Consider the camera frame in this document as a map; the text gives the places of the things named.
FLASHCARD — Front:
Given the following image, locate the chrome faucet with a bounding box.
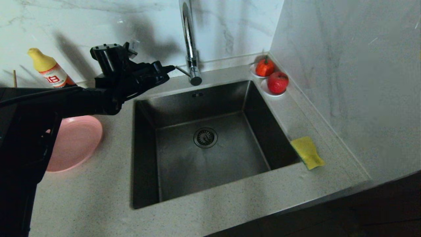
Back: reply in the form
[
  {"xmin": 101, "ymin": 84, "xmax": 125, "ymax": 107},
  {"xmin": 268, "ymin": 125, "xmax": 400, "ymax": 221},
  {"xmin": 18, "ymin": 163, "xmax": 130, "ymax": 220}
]
[{"xmin": 175, "ymin": 0, "xmax": 203, "ymax": 86}]

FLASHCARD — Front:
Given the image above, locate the orange-red tomato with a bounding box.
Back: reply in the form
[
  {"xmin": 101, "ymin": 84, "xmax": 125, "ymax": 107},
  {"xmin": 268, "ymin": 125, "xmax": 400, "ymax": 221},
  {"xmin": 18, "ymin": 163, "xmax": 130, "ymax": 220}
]
[{"xmin": 256, "ymin": 56, "xmax": 275, "ymax": 77}]

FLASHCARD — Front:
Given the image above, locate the yellow dish soap bottle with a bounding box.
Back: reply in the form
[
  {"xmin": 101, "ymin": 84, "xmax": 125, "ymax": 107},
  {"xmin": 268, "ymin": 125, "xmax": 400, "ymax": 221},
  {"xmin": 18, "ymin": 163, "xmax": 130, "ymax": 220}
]
[{"xmin": 27, "ymin": 48, "xmax": 78, "ymax": 89}]

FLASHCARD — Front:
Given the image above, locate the yellow green sponge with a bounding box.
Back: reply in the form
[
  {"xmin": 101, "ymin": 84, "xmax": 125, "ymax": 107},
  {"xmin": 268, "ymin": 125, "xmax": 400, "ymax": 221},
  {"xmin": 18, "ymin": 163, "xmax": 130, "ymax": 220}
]
[{"xmin": 290, "ymin": 136, "xmax": 325, "ymax": 170}]

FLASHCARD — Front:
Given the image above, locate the red apple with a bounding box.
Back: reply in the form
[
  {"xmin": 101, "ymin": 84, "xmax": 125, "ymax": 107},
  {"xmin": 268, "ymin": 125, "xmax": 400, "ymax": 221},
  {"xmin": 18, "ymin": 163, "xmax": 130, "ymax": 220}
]
[{"xmin": 267, "ymin": 72, "xmax": 289, "ymax": 94}]

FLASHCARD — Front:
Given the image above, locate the pink round plate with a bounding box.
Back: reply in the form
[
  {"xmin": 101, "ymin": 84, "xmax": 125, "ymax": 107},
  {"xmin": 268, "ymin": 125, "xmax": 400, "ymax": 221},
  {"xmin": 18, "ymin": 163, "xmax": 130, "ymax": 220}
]
[{"xmin": 46, "ymin": 115, "xmax": 103, "ymax": 172}]

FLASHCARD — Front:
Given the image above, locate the stainless steel sink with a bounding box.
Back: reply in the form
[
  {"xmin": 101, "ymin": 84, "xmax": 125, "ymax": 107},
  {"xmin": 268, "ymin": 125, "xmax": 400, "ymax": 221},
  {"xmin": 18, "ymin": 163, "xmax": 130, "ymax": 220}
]
[{"xmin": 131, "ymin": 80, "xmax": 301, "ymax": 210}]

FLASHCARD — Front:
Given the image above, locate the metal sink drain strainer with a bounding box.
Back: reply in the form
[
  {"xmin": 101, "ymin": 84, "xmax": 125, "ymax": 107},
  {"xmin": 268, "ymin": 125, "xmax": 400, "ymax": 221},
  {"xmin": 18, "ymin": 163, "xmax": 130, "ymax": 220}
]
[{"xmin": 193, "ymin": 127, "xmax": 218, "ymax": 148}]

